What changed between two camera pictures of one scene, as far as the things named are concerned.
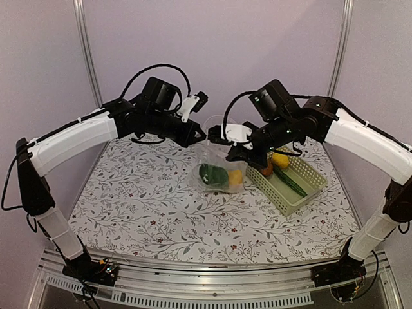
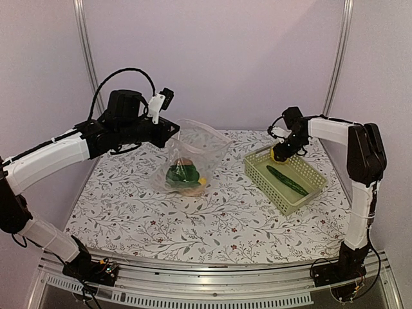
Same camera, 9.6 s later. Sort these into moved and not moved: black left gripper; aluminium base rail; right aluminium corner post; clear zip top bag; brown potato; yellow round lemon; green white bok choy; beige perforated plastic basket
Moved: brown potato; green white bok choy; black left gripper; clear zip top bag; yellow round lemon
Not moved: right aluminium corner post; aluminium base rail; beige perforated plastic basket
